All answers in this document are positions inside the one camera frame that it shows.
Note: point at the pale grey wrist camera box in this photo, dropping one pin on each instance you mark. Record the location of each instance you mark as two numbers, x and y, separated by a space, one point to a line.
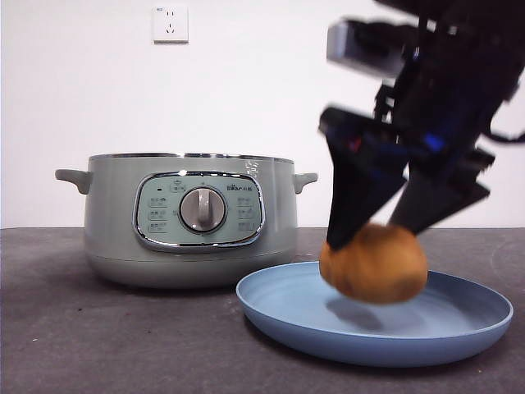
348 45

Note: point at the white wall socket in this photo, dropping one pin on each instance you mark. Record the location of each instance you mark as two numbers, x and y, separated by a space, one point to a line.
171 24

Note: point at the blue round plate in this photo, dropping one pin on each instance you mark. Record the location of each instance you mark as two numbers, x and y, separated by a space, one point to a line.
287 320

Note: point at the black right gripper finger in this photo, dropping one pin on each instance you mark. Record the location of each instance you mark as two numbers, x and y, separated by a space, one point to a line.
352 189
435 201

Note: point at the pale green electric steamer pot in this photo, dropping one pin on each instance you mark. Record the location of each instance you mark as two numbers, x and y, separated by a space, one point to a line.
115 230

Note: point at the brown potato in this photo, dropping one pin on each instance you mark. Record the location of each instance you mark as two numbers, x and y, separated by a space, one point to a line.
377 271

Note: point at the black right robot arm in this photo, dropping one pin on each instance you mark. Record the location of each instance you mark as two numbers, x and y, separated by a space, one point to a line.
459 7

